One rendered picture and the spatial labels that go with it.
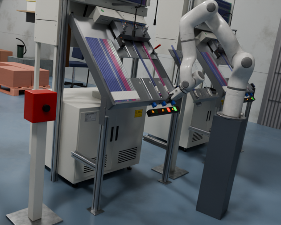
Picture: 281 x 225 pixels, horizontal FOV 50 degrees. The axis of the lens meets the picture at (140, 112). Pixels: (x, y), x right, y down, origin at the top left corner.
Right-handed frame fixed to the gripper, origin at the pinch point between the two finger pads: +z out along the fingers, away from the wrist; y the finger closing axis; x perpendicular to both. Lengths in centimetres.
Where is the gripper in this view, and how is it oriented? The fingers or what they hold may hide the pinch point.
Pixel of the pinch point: (168, 100)
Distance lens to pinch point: 212.6
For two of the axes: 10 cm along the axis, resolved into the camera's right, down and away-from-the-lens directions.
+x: -4.2, -8.6, 2.8
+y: 6.7, -0.9, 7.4
